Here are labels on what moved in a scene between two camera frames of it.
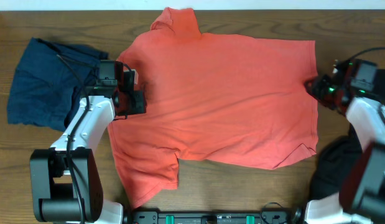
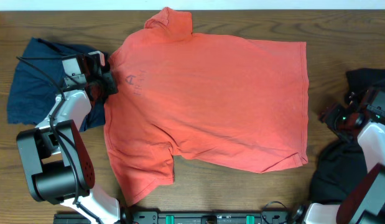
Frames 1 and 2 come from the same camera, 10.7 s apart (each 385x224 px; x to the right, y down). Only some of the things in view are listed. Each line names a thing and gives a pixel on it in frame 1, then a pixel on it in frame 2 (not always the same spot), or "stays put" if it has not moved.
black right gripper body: x=327 y=93 -> x=335 y=116
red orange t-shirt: x=214 y=96 stays put
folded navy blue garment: x=48 y=81 stays put
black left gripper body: x=132 y=104 -> x=104 y=88
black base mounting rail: x=143 y=216 stays put
